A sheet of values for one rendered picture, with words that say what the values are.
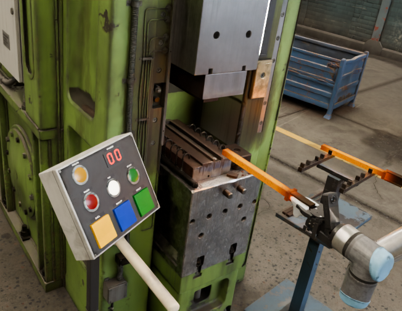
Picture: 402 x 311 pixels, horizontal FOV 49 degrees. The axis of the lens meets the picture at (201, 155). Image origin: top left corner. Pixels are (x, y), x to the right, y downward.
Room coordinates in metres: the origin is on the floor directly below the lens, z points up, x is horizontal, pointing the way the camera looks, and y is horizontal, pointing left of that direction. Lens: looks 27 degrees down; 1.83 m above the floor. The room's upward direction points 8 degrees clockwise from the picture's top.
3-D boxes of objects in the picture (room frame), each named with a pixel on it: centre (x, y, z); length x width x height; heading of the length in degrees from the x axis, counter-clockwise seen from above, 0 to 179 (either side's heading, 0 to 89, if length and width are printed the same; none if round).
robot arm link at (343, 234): (1.14, -0.48, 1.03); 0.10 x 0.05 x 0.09; 129
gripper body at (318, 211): (1.20, -0.43, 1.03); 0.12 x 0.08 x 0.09; 39
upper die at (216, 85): (1.78, 0.08, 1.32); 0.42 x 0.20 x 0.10; 40
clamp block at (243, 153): (1.78, -0.15, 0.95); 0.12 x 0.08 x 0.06; 40
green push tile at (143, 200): (1.23, 0.17, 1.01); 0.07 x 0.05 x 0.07; 154
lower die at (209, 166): (1.78, 0.08, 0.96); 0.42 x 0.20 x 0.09; 40
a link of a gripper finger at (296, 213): (1.27, -0.34, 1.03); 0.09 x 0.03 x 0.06; 42
